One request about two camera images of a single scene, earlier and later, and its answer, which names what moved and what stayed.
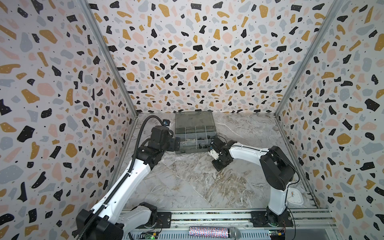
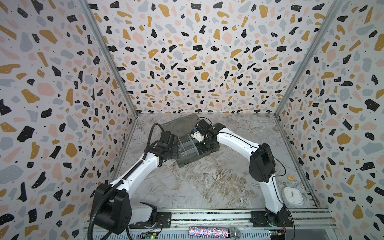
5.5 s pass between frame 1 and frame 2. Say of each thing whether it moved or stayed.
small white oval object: stayed
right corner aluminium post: stayed
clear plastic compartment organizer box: moved
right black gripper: moved
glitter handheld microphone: stayed
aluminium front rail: stayed
